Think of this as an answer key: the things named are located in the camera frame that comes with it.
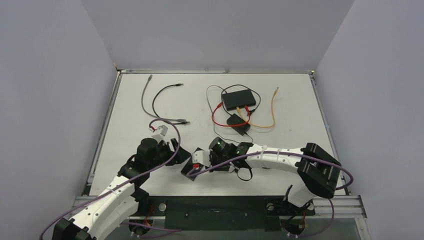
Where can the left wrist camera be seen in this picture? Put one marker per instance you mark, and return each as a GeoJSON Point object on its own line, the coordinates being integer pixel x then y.
{"type": "Point", "coordinates": [159, 134]}

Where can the black power brick adapter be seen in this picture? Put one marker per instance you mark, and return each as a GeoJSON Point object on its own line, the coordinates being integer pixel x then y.
{"type": "Point", "coordinates": [238, 124]}

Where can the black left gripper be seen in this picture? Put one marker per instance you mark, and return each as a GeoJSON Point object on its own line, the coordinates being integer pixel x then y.
{"type": "Point", "coordinates": [181, 155]}

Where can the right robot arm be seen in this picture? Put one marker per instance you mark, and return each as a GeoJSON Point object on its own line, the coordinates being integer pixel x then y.
{"type": "Point", "coordinates": [318, 170]}

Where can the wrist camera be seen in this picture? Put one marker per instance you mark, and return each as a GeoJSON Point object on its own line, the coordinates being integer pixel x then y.
{"type": "Point", "coordinates": [201, 157]}
{"type": "Point", "coordinates": [159, 134]}

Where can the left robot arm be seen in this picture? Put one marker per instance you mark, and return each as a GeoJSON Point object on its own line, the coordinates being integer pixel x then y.
{"type": "Point", "coordinates": [123, 196]}

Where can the ribbed black network switch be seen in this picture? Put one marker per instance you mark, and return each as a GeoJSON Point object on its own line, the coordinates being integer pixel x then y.
{"type": "Point", "coordinates": [189, 166]}

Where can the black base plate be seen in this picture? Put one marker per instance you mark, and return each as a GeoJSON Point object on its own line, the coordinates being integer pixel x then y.
{"type": "Point", "coordinates": [223, 213]}

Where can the black Mercury switch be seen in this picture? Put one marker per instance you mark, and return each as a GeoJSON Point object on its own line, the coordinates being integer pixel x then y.
{"type": "Point", "coordinates": [240, 98]}

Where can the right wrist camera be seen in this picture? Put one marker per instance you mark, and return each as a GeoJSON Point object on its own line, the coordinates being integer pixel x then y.
{"type": "Point", "coordinates": [201, 157]}

